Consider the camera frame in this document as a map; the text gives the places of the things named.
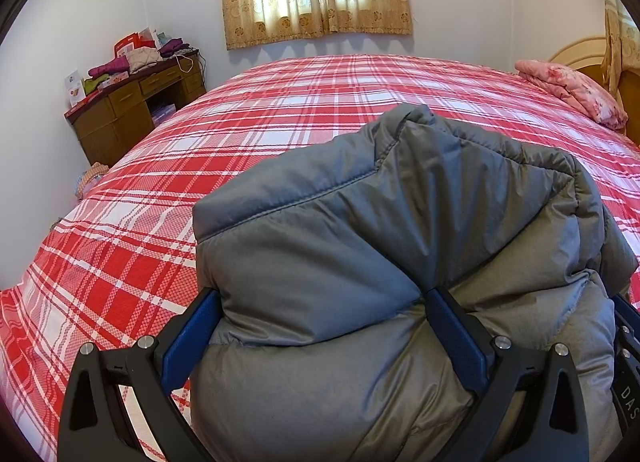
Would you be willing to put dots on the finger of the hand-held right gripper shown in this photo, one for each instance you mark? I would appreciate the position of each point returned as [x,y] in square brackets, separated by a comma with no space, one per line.
[627,312]

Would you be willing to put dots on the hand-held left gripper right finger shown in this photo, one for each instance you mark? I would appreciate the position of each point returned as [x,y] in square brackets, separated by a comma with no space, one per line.
[455,337]

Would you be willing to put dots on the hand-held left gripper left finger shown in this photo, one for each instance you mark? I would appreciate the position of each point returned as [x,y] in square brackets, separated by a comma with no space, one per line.
[192,337]

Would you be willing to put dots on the grey puffer jacket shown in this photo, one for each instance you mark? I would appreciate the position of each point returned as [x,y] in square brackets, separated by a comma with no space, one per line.
[350,242]

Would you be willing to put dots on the purple folded clothes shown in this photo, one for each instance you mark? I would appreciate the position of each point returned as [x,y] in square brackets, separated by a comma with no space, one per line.
[174,46]

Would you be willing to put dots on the bundle on floor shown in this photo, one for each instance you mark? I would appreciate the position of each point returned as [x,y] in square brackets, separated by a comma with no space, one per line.
[90,179]

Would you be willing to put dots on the red plaid bed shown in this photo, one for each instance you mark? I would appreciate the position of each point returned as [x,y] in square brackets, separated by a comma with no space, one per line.
[250,116]

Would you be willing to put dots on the pink floral folded quilt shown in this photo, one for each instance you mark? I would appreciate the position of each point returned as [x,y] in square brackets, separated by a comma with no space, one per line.
[575,86]

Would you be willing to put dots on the brown wooden desk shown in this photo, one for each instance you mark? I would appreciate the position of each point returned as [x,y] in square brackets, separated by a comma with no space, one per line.
[125,101]

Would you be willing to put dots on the cream wooden headboard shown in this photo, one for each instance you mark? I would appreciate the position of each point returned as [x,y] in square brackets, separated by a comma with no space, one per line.
[580,49]

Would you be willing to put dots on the pink flat box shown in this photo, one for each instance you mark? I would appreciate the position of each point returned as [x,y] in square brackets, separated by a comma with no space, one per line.
[114,80]

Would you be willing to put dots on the green folded cloth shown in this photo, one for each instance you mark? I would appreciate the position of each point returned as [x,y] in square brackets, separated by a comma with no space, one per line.
[92,85]

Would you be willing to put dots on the white printed card box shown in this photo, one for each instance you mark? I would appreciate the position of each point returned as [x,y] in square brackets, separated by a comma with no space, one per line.
[74,89]

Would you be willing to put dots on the beige folded garment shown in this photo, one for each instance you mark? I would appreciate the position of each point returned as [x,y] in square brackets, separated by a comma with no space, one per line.
[144,59]

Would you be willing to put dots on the magenta folded garment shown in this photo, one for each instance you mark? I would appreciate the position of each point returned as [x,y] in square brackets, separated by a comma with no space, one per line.
[107,67]

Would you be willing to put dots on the red cardboard box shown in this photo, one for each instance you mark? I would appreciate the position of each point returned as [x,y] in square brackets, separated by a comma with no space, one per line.
[125,45]

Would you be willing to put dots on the white paper box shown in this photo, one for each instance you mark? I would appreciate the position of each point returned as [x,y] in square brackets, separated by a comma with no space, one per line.
[147,37]

